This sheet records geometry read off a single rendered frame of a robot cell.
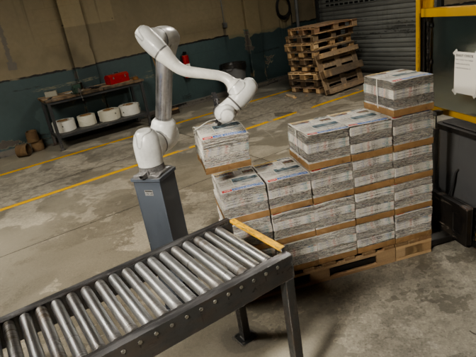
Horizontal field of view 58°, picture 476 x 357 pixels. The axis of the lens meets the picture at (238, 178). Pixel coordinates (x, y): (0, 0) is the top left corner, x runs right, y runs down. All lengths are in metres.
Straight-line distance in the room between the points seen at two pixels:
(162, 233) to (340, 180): 1.18
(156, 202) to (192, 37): 7.43
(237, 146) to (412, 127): 1.15
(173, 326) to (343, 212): 1.57
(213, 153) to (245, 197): 0.35
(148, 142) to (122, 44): 6.73
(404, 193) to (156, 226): 1.67
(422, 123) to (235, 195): 1.29
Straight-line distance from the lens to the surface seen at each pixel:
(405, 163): 3.05
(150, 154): 2.56
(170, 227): 2.68
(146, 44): 2.44
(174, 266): 2.04
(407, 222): 3.24
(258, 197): 2.67
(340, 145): 2.78
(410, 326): 2.81
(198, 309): 1.77
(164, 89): 2.64
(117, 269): 2.14
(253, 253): 2.02
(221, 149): 2.55
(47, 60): 8.82
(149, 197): 2.65
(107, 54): 9.09
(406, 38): 10.12
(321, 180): 2.79
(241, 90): 2.34
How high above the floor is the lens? 1.84
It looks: 21 degrees down
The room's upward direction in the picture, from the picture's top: 9 degrees counter-clockwise
